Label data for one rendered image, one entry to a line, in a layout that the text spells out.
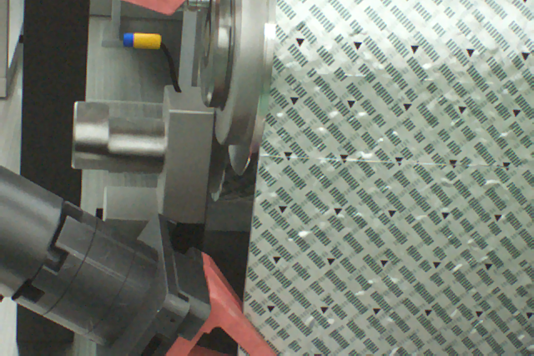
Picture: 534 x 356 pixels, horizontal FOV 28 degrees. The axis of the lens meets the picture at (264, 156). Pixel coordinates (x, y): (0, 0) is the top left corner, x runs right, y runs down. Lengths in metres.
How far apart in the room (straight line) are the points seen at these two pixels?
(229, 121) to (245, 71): 0.03
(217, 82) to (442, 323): 0.18
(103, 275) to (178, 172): 0.11
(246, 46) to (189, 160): 0.11
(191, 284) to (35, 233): 0.08
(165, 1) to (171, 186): 0.12
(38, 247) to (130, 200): 0.14
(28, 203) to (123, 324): 0.08
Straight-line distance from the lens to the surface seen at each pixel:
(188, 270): 0.56
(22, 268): 0.54
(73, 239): 0.54
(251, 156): 0.55
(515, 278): 0.61
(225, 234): 0.71
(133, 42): 0.65
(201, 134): 0.62
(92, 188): 1.30
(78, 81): 0.88
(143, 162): 0.63
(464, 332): 0.62
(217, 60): 0.56
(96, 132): 0.62
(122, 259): 0.55
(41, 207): 0.54
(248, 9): 0.54
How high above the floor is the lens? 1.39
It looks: 20 degrees down
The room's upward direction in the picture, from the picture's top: 6 degrees clockwise
